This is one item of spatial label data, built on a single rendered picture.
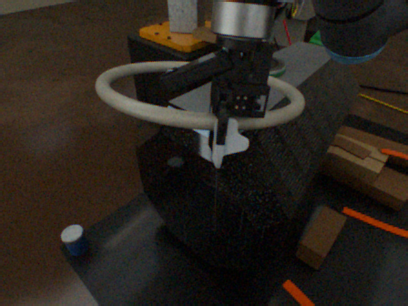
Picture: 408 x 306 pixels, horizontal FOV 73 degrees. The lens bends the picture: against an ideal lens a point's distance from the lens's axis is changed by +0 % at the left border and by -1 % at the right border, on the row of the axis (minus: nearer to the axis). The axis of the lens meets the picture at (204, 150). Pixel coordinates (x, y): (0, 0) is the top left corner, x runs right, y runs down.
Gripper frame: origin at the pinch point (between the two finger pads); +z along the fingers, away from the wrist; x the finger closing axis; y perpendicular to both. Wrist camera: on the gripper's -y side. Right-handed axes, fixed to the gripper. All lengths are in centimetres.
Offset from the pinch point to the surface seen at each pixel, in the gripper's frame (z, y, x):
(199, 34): -8, 11, 134
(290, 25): -11, 155, 345
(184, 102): 9, -2, 56
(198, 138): 16.6, 3.0, 40.6
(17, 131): 82, -128, 180
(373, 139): 52, 145, 124
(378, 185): 62, 120, 79
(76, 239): 82, -49, 60
